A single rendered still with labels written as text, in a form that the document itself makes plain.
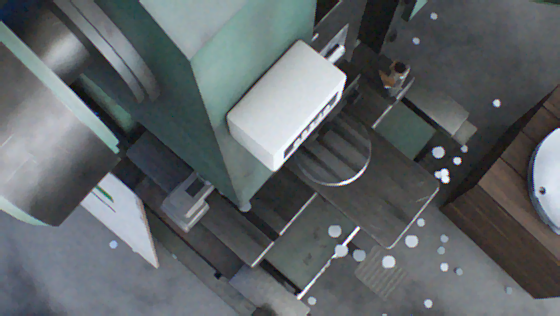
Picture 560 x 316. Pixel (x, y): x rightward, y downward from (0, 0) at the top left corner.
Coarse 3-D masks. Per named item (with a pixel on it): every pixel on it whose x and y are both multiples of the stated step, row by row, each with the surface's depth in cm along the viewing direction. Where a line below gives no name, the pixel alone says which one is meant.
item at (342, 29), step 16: (320, 0) 55; (336, 0) 55; (352, 0) 58; (320, 16) 55; (336, 16) 58; (352, 16) 63; (320, 32) 57; (336, 32) 62; (352, 32) 68; (320, 48) 61; (352, 48) 74; (336, 64) 73; (352, 64) 74; (352, 80) 74; (352, 96) 76; (336, 112) 79; (320, 128) 75
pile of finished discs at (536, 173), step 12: (540, 144) 135; (552, 144) 134; (540, 156) 133; (552, 156) 133; (528, 168) 135; (540, 168) 132; (552, 168) 132; (528, 180) 134; (540, 180) 131; (552, 180) 131; (540, 192) 132; (552, 192) 131; (540, 204) 130; (552, 204) 130; (540, 216) 132; (552, 216) 129; (552, 228) 132
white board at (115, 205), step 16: (112, 176) 111; (96, 192) 135; (112, 192) 122; (128, 192) 112; (96, 208) 153; (112, 208) 137; (128, 208) 124; (112, 224) 156; (128, 224) 139; (144, 224) 126; (128, 240) 158; (144, 240) 141; (144, 256) 161
